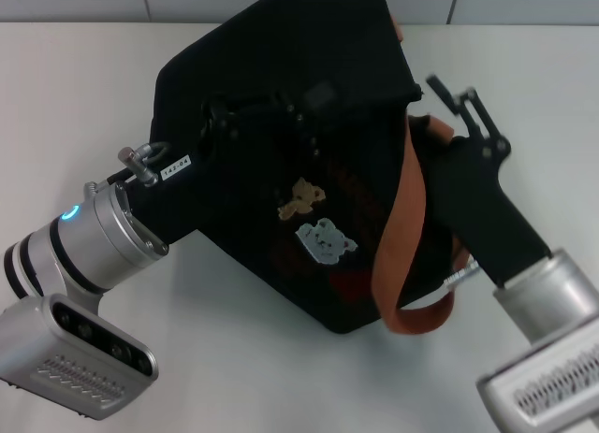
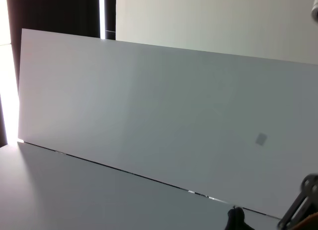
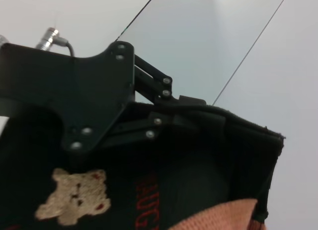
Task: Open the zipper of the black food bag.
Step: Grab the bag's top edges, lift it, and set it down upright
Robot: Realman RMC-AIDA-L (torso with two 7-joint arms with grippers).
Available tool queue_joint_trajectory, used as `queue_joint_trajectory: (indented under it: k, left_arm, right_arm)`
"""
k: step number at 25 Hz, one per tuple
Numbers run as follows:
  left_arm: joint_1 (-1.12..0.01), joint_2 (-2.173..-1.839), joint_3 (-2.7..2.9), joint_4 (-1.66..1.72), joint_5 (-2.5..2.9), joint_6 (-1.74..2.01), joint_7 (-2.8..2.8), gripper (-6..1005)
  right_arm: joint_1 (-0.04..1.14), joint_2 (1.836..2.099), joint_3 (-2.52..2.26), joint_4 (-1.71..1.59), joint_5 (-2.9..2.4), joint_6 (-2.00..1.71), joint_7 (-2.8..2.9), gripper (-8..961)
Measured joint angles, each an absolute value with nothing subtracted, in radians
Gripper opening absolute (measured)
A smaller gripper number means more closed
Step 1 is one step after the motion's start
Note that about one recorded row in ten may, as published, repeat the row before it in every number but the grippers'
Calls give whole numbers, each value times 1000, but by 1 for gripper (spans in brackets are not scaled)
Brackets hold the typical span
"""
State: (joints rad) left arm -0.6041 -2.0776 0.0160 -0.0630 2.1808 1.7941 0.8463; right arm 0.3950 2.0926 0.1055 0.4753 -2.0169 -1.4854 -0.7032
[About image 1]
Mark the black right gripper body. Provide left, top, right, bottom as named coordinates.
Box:
left=427, top=135, right=557, bottom=288

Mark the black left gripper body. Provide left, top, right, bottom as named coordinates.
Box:
left=125, top=108, right=303, bottom=246

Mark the black food bag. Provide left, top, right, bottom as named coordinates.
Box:
left=149, top=0, right=458, bottom=337

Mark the left gripper cable with connector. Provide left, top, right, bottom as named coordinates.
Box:
left=85, top=141, right=170, bottom=192

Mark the gripper cable with connector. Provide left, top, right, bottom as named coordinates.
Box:
left=441, top=259, right=482, bottom=294
left=85, top=141, right=170, bottom=192

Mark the right gripper cable with connector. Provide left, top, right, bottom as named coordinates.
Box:
left=441, top=259, right=482, bottom=294

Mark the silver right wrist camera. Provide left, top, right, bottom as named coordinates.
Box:
left=475, top=310, right=599, bottom=433

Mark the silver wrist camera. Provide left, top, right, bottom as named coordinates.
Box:
left=475, top=310, right=599, bottom=433
left=0, top=292, right=160, bottom=423

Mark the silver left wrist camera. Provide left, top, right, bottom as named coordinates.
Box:
left=0, top=292, right=160, bottom=423

